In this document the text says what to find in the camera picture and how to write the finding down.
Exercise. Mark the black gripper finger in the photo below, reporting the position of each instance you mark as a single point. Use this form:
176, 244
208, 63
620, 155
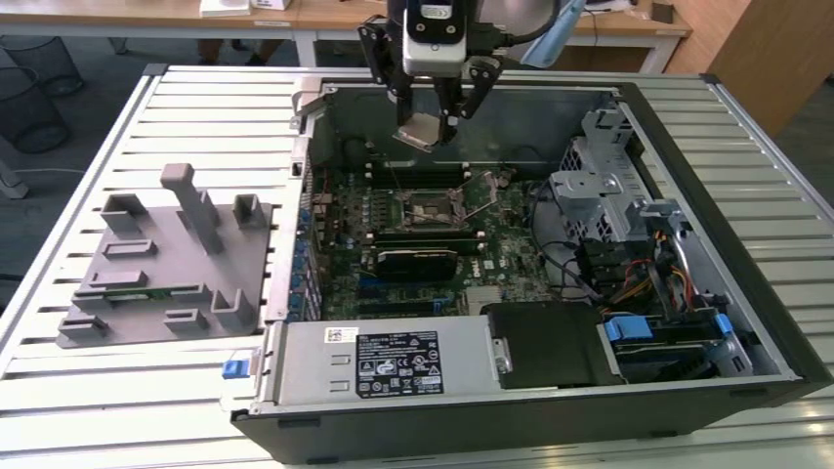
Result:
450, 112
406, 110

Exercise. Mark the silver CPU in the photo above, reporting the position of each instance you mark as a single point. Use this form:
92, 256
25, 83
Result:
420, 129

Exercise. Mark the metal locking lever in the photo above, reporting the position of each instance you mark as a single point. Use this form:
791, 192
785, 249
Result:
395, 177
456, 223

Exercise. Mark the CPU socket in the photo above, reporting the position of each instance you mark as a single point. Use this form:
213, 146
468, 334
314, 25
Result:
422, 201

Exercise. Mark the black RAM slot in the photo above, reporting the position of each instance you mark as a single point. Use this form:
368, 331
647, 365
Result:
416, 171
416, 183
430, 249
416, 177
416, 166

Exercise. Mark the silver coin cell battery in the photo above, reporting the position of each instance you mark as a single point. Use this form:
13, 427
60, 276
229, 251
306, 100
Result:
506, 180

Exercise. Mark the white labelled box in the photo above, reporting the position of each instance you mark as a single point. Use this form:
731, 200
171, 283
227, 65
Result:
269, 4

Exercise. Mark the silver drive cage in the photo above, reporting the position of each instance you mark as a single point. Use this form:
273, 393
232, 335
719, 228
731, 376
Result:
579, 185

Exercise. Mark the plain white box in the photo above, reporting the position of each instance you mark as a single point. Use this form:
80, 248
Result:
224, 9

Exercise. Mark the green motherboard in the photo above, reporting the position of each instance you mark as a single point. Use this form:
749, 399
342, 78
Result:
520, 254

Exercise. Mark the blue expansion slot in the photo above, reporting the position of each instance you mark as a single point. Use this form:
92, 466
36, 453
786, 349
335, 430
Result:
368, 282

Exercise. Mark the small grey box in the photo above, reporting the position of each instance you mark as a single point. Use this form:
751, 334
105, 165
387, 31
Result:
663, 13

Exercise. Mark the silver chipset heat sink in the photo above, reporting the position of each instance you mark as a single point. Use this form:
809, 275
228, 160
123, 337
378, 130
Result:
483, 299

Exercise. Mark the grey parts rack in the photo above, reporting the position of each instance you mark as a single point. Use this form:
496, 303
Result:
163, 254

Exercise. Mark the black fan shroud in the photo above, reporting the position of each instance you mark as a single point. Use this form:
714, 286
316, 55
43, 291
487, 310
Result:
554, 342

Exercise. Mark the brown wooden cabinet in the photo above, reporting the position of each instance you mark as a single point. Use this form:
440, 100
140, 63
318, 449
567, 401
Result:
775, 58

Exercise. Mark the hard disk in blue carrier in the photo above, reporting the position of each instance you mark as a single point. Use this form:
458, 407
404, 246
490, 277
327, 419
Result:
628, 332

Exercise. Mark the bare green RAM stick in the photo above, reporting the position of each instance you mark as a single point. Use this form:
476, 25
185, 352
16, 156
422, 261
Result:
159, 293

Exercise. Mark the black mesh waste basket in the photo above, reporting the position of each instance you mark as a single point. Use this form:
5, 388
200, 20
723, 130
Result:
29, 122
48, 61

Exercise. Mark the silver power supply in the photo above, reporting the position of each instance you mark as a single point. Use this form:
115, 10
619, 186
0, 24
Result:
306, 364

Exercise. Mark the blue case latch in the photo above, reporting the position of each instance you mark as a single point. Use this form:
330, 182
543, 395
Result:
236, 370

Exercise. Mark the blue plastic clip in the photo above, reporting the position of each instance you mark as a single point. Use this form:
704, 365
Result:
721, 327

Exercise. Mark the white furniture foot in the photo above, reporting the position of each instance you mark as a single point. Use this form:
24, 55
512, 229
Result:
15, 188

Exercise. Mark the black PC case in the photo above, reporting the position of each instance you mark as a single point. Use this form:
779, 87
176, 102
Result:
488, 430

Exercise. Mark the white wrist camera black face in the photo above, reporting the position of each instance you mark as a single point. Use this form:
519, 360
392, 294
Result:
432, 58

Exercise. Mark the wooden desk white frame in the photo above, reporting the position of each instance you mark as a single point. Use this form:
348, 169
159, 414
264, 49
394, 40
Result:
626, 27
97, 14

